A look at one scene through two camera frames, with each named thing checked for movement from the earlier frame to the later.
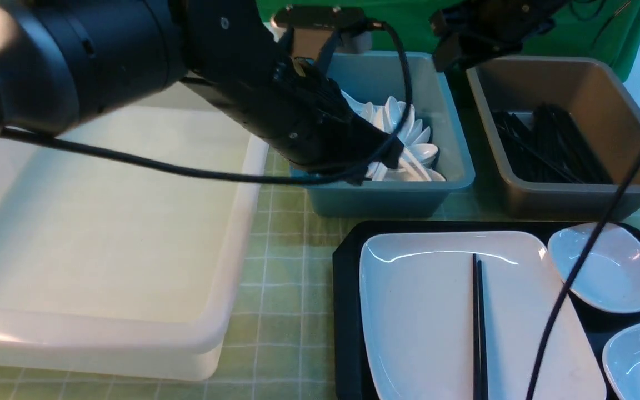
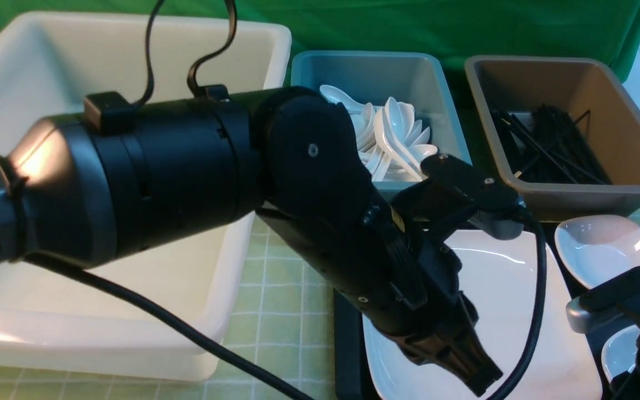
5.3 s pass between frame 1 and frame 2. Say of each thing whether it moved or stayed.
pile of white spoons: stayed
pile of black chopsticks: stayed
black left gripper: moved
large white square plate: stayed
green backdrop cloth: stayed
